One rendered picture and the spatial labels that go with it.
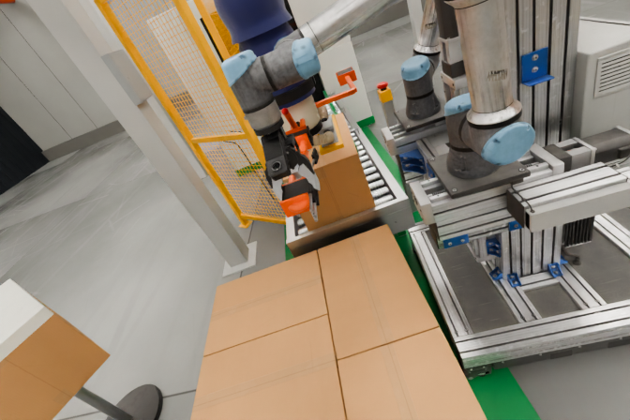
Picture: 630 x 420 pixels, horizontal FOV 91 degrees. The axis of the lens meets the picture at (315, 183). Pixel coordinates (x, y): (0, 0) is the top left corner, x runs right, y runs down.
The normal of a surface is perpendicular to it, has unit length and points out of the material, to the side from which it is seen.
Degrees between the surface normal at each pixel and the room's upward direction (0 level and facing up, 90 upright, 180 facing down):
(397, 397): 0
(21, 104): 90
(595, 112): 90
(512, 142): 98
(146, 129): 90
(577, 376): 0
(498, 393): 0
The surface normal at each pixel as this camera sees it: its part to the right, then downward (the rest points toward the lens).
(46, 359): 0.81, 0.01
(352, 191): 0.05, 0.53
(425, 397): -0.36, -0.78
